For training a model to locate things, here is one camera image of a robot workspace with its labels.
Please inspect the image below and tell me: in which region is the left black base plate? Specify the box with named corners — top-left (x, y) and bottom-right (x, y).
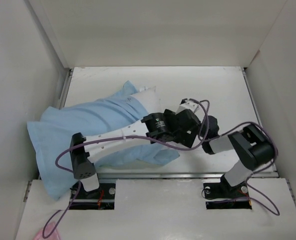
top-left (69, 183), bottom-right (116, 210)

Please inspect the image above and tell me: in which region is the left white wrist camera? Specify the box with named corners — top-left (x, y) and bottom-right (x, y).
top-left (176, 98), bottom-right (199, 114)

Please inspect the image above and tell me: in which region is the pink cloth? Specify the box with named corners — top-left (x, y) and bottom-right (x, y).
top-left (33, 221), bottom-right (61, 240)

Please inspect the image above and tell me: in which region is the blue pillowcase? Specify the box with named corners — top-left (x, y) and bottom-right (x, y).
top-left (26, 79), bottom-right (180, 201)

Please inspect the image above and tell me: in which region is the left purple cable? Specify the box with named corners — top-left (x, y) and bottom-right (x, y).
top-left (42, 99), bottom-right (211, 238)

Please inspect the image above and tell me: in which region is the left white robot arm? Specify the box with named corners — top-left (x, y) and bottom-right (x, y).
top-left (70, 109), bottom-right (201, 198)

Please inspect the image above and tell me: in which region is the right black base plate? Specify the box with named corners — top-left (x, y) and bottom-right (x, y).
top-left (202, 182), bottom-right (252, 210)

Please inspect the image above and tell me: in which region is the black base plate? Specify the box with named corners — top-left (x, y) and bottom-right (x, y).
top-left (69, 183), bottom-right (116, 210)
top-left (202, 182), bottom-right (252, 210)

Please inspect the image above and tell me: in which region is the white pillow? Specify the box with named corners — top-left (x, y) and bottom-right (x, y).
top-left (131, 86), bottom-right (162, 115)

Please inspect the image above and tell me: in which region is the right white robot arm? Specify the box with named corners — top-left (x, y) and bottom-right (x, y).
top-left (201, 115), bottom-right (278, 200)

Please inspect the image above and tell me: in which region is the aluminium front rail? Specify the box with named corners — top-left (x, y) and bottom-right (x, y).
top-left (97, 171), bottom-right (280, 180)

